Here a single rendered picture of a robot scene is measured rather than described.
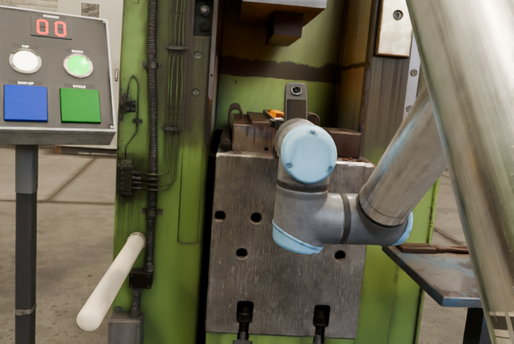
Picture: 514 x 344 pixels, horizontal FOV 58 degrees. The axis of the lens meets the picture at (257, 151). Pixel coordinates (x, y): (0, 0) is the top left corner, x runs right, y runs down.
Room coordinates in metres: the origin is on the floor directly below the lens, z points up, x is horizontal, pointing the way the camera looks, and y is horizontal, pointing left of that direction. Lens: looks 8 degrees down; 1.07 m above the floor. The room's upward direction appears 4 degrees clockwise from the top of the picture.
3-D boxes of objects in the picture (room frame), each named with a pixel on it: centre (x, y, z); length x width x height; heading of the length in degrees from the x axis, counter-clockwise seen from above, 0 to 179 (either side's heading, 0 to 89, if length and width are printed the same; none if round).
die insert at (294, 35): (1.39, -0.05, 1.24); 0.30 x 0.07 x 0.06; 3
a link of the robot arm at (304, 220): (0.80, -0.09, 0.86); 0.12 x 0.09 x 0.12; 98
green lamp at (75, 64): (1.00, 0.39, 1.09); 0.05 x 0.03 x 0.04; 93
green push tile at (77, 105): (0.96, 0.37, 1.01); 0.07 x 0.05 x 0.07; 118
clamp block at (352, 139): (1.21, -0.21, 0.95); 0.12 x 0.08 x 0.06; 3
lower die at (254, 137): (1.35, -0.02, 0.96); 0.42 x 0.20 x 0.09; 3
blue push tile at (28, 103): (0.91, 0.46, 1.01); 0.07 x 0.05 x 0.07; 118
